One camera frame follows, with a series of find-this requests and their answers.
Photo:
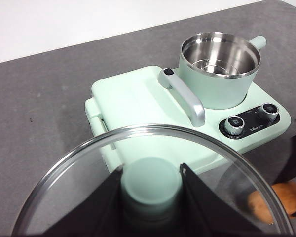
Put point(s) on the silver control knob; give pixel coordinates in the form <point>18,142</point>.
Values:
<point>234,125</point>
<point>267,111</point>

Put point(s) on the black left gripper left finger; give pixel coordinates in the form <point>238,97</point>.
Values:
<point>96,212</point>

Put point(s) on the glass pot lid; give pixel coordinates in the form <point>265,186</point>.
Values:
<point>150,180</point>

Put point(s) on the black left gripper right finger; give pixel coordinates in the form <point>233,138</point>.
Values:
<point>204,207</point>

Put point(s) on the brown potato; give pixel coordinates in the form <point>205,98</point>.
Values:
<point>281,200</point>

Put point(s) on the mint green breakfast machine base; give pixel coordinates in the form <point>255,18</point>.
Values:
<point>261,138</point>

